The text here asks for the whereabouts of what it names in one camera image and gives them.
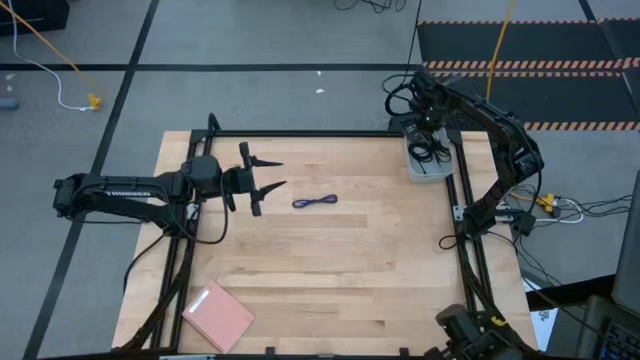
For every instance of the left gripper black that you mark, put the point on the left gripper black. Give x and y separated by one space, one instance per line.
240 181

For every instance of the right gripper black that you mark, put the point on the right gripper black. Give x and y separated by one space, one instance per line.
432 107

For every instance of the yellow tag on leader arm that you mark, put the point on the yellow tag on leader arm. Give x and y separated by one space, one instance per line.
498 321

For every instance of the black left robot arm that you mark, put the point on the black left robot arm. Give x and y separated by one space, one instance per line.
125 198

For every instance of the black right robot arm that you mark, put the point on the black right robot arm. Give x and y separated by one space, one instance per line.
505 130

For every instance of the black perforated computer case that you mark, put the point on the black perforated computer case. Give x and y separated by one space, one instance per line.
397 125

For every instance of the grey plastic bin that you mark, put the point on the grey plastic bin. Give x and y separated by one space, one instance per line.
435 173

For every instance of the pink notebook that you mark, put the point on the pink notebook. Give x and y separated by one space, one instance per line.
217 317

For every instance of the black hazard-striped floor mat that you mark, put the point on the black hazard-striped floor mat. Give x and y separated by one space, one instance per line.
550 45

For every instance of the yellow plug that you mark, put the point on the yellow plug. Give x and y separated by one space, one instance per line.
95 102

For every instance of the white printed paper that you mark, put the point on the white printed paper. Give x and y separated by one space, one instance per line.
542 325

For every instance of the dark grey desk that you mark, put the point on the dark grey desk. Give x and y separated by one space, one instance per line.
575 335

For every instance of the small grey object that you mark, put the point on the small grey object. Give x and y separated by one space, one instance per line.
7 103

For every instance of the black box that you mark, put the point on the black box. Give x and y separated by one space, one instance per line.
45 15

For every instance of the black keyboard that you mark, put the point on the black keyboard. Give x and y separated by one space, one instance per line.
622 345

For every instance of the black aluminium table frame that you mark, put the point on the black aluminium table frame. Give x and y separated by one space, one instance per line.
300 133

